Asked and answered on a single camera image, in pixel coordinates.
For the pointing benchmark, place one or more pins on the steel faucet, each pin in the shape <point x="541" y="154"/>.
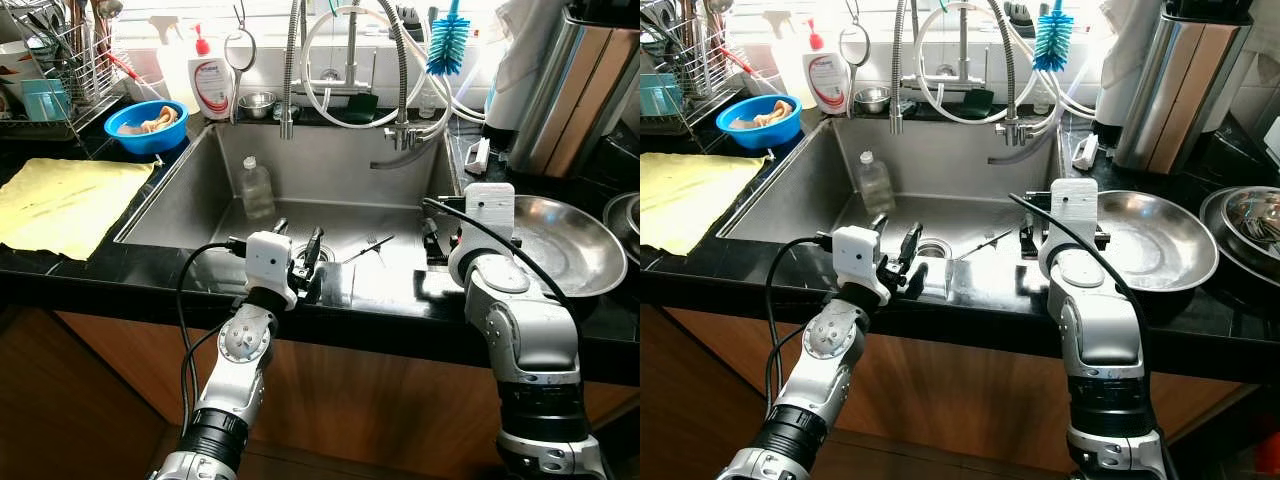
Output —
<point x="1020" y="105"/>
<point x="405" y="110"/>

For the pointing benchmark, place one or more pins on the teal plastic cup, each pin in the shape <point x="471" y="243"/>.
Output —
<point x="45" y="100"/>
<point x="660" y="95"/>

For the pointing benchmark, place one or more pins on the stainless steel sink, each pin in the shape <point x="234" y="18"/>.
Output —
<point x="950" y="165"/>
<point x="330" y="170"/>

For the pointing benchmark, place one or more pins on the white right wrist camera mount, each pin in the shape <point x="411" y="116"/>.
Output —
<point x="490" y="212"/>
<point x="1074" y="208"/>

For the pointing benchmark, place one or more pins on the translucent spray bottle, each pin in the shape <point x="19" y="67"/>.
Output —
<point x="790" y="55"/>
<point x="172" y="60"/>

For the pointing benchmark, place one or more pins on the steel fork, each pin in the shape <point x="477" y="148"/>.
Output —
<point x="982" y="246"/>
<point x="368" y="250"/>

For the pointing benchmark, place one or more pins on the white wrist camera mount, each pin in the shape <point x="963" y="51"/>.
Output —
<point x="490" y="212"/>
<point x="1074" y="208"/>
<point x="858" y="258"/>
<point x="268" y="262"/>

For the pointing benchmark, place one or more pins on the dark green sponge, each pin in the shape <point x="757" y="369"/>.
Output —
<point x="976" y="103"/>
<point x="361" y="108"/>

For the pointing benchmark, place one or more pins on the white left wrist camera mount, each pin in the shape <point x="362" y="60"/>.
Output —
<point x="268" y="262"/>
<point x="858" y="258"/>

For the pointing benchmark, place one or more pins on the blue plastic bowl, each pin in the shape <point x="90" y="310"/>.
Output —
<point x="148" y="140"/>
<point x="760" y="135"/>

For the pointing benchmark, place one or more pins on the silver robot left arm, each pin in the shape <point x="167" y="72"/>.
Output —
<point x="240" y="345"/>
<point x="832" y="340"/>

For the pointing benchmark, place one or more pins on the tiny steel bowl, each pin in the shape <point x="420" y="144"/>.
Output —
<point x="872" y="100"/>
<point x="257" y="105"/>

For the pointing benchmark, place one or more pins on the yellow dish cloth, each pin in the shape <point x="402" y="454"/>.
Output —
<point x="65" y="205"/>
<point x="695" y="200"/>

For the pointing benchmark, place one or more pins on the brown wooden cabinet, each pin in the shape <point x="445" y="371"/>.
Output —
<point x="380" y="400"/>
<point x="960" y="400"/>

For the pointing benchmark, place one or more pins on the clear plastic bottle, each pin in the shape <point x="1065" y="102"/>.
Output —
<point x="257" y="192"/>
<point x="875" y="187"/>

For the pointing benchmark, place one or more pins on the white kettle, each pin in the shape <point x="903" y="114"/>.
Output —
<point x="1125" y="55"/>
<point x="512" y="60"/>

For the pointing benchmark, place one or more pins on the white soap pump bottle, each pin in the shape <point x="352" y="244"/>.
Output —
<point x="826" y="82"/>
<point x="211" y="88"/>

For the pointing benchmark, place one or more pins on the steel and brown appliance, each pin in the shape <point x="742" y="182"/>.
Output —
<point x="560" y="100"/>
<point x="1180" y="95"/>

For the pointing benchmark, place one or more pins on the round metal strainer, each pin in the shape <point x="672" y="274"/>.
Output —
<point x="240" y="50"/>
<point x="855" y="45"/>

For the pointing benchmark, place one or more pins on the red object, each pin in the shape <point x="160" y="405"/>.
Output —
<point x="1268" y="452"/>

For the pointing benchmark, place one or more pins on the large shallow steel bowl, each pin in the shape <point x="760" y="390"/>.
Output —
<point x="1155" y="240"/>
<point x="565" y="245"/>

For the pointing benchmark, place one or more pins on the blue bottle brush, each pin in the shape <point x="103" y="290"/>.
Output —
<point x="448" y="45"/>
<point x="1054" y="40"/>

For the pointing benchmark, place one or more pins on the steel bowl holding utensils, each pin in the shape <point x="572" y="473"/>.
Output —
<point x="1245" y="255"/>
<point x="625" y="215"/>

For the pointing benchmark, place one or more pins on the small white clip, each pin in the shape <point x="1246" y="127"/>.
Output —
<point x="1085" y="150"/>
<point x="478" y="155"/>

